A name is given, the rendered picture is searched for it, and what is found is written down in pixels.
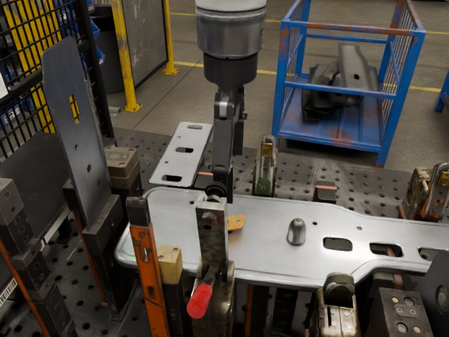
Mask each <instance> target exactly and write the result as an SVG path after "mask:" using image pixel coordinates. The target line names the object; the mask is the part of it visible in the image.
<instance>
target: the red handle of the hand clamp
mask: <svg viewBox="0 0 449 337"><path fill-rule="evenodd" d="M220 273H221V267H219V266H213V265H210V266H209V270H208V271H207V273H206V275H205V277H204V279H203V281H202V283H201V284H200V285H199V286H198V287H197V288H196V290H195V292H194V293H193V295H192V297H191V299H190V301H189V303H188V305H187V312H188V314H189V315H190V316H191V317H193V318H201V317H203V316H204V314H205V312H206V309H207V308H208V305H209V303H210V300H211V298H212V295H213V289H214V287H215V284H216V282H217V279H218V277H219V275H220Z"/></svg>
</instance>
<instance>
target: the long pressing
mask: <svg viewBox="0 0 449 337"><path fill-rule="evenodd" d="M199 195H204V200H205V201H206V199H207V197H208V196H207V195H206V194H205V191H199V190H192V189H179V188H172V187H155V188H153V189H150V190H148V191H146V192H145V193H144V194H143V195H142V197H143V198H148V206H149V211H150V218H151V222H152V226H153V230H154V238H155V242H156V250H157V254H158V251H159V249H160V246H161V245H171V246H177V247H181V252H182V264H183V269H184V271H183V274H182V275H186V276H192V277H196V269H197V263H198V259H199V257H200V256H201V253H200V243H199V237H198V227H197V221H196V211H195V206H196V202H197V199H198V196H199ZM191 201H193V202H194V204H190V202H191ZM236 215H245V217H246V218H245V223H244V226H243V228H242V229H239V230H233V231H232V233H228V248H229V260H234V261H235V272H234V274H235V282H238V283H243V284H253V285H258V286H268V287H274V288H283V289H289V290H299V291H304V292H314V293H317V291H318V289H319V288H322V287H323V284H324V282H325V279H326V277H327V274H329V273H331V272H334V271H344V272H347V273H350V274H351V275H352V276H353V277H354V284H355V287H356V286H358V285H359V284H360V283H361V282H362V281H364V280H365V279H366V278H368V277H369V276H370V275H371V274H373V273H377V272H387V273H397V274H404V275H414V276H420V277H424V276H425V274H426V272H427V271H428V269H429V267H430V265H431V263H432V261H426V260H424V259H422V258H421V257H420V254H419V252H418V250H419V249H431V250H438V251H440V250H442V251H443V250H444V251H449V224H447V223H435V222H427V221H415V220H408V219H395V218H389V217H376V216H369V215H363V214H360V213H357V212H355V211H351V210H349V209H346V208H343V207H340V206H338V205H334V204H331V203H318V202H311V201H298V200H292V199H279V198H272V197H259V196H252V195H239V194H233V203H232V204H230V203H227V217H230V216H236ZM294 218H300V219H302V220H303V221H304V222H305V226H306V232H305V238H304V242H303V243H302V244H301V245H292V244H290V243H289V242H288V241H287V233H288V228H289V224H290V222H291V221H292V220H293V219H294ZM314 222H316V223H317V225H314V224H313V223H314ZM129 225H130V223H129V222H128V224H127V226H126V228H125V230H124V232H123V234H122V235H121V237H120V239H119V241H118V243H117V245H116V247H115V249H114V258H115V260H116V262H117V263H118V264H119V265H121V266H122V267H126V268H130V269H138V266H137V263H136V257H135V254H134V248H133V245H132V238H131V235H130V229H129ZM357 227H361V228H362V230H359V229H357ZM325 238H330V239H342V240H347V241H349V242H350V243H351V251H339V250H332V249H327V248H325V247H324V245H323V240H324V239H325ZM372 243H377V244H384V245H395V246H398V247H399V248H400V249H401V251H402V255H403V256H402V257H391V256H384V255H376V254H374V253H372V252H371V248H370V244H372Z"/></svg>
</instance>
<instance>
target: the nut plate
mask: <svg viewBox="0 0 449 337"><path fill-rule="evenodd" d="M245 218H246V217H245V215H236V216H230V217H227V224H228V231H233V230H239V229H242V228H243V226H244V223H245ZM237 221H240V223H236V222H237Z"/></svg>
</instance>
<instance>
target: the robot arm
mask: <svg viewBox="0 0 449 337"><path fill-rule="evenodd" d="M195 2H196V9H195V13H196V26H197V40H198V47H199V48H200V49H201V50H202V51H203V62H204V76H205V78H206V79H207V80H208V81H209V82H211V83H214V84H216V85H218V92H216V93H215V99H214V104H213V107H214V128H213V139H212V160H211V164H208V169H210V171H211V173H213V181H216V182H220V183H222V184H223V185H224V186H225V187H226V188H227V195H226V198H227V203H230V204H232V203H233V177H234V165H233V164H231V162H232V155H233V154H234V155H243V139H244V120H247V113H243V112H244V111H245V101H244V96H245V87H244V84H248V83H250V82H252V81H253V80H254V79H255V78H256V76H257V60H258V51H260V50H261V49H262V47H261V46H262V43H263V41H262V40H263V31H264V29H265V16H266V13H267V9H266V4H267V0H195Z"/></svg>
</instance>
